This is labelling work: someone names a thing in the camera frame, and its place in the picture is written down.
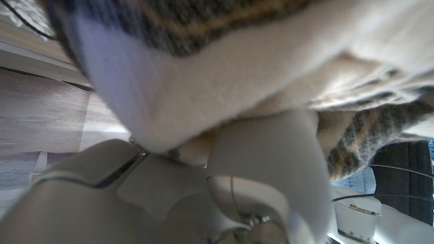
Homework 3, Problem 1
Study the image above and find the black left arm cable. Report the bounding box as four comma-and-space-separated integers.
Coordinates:
332, 164, 434, 204

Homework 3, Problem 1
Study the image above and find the person in blue jeans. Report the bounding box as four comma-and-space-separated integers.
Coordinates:
334, 165, 377, 195

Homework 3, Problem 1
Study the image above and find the cream plaid fringed scarf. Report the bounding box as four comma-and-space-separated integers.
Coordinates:
40, 0, 434, 180

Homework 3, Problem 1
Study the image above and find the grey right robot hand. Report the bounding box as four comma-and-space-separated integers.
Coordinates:
0, 108, 335, 244

